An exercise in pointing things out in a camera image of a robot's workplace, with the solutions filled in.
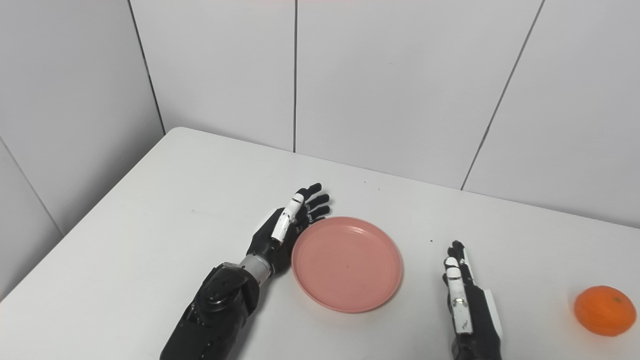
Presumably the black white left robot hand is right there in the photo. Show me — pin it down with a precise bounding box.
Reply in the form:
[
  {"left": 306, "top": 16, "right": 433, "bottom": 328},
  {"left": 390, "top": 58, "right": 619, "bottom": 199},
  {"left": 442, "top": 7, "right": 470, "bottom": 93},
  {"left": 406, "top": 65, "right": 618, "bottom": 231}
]
[{"left": 246, "top": 183, "right": 331, "bottom": 275}]

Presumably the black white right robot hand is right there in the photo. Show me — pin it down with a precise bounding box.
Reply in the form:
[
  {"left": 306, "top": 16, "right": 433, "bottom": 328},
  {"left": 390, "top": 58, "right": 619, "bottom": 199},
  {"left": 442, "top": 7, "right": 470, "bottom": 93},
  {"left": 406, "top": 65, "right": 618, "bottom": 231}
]
[{"left": 442, "top": 240, "right": 504, "bottom": 360}]

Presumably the pink round plate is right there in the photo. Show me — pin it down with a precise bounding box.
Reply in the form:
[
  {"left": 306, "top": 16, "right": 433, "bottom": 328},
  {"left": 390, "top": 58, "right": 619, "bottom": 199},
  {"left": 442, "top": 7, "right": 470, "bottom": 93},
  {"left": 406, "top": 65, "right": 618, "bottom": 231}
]
[{"left": 291, "top": 216, "right": 404, "bottom": 314}]

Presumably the orange fruit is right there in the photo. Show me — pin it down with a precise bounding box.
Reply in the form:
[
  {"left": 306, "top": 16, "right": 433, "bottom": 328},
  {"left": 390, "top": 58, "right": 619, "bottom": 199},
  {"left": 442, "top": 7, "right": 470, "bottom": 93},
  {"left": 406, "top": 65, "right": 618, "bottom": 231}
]
[{"left": 573, "top": 285, "right": 637, "bottom": 337}]

